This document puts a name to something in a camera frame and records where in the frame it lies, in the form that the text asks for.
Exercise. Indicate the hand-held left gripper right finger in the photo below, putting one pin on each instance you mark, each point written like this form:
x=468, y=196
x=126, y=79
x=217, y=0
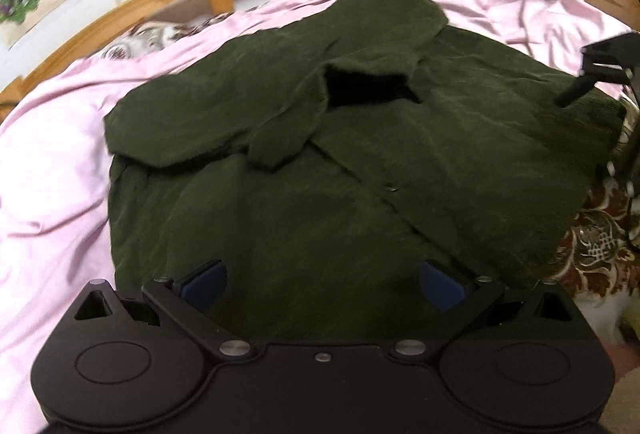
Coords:
x=442, y=286

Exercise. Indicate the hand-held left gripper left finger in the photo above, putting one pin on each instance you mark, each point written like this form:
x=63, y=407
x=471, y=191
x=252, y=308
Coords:
x=205, y=286

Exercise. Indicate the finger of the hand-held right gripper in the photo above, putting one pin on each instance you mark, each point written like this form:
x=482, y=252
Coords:
x=607, y=51
x=575, y=93

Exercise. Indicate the pink bed sheet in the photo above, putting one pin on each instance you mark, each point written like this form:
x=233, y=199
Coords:
x=50, y=164

